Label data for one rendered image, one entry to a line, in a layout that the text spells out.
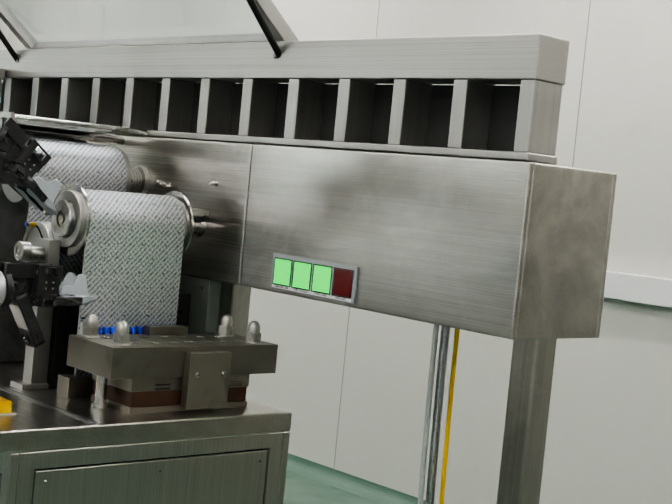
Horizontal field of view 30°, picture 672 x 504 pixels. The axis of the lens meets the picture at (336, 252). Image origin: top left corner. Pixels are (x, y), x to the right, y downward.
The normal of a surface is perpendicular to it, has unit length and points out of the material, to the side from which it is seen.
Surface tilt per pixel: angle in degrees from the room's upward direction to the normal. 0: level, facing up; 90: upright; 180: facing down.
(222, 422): 90
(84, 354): 90
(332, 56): 90
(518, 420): 90
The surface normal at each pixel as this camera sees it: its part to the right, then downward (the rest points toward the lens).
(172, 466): 0.67, 0.11
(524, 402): -0.73, -0.04
